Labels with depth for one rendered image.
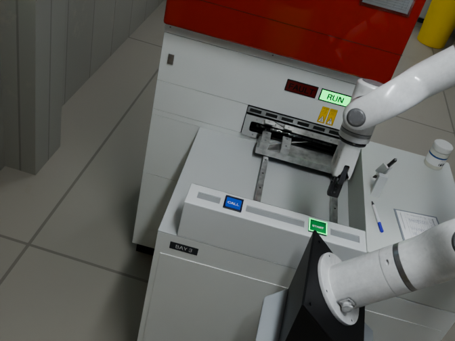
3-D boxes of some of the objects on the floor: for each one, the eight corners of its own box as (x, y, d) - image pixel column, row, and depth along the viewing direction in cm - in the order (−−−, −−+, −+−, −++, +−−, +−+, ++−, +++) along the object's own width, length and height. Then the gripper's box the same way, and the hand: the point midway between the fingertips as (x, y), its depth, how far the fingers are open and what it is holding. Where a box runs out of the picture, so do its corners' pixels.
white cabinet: (168, 264, 265) (198, 127, 217) (359, 318, 265) (432, 191, 216) (127, 380, 214) (155, 234, 165) (363, 446, 213) (461, 319, 165)
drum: (448, 53, 584) (474, 2, 550) (415, 43, 586) (439, -8, 552) (444, 40, 613) (468, -9, 579) (413, 32, 615) (435, -18, 581)
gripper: (371, 150, 138) (347, 211, 146) (364, 130, 152) (342, 187, 160) (342, 142, 138) (320, 203, 146) (338, 124, 152) (318, 180, 160)
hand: (334, 189), depth 152 cm, fingers closed
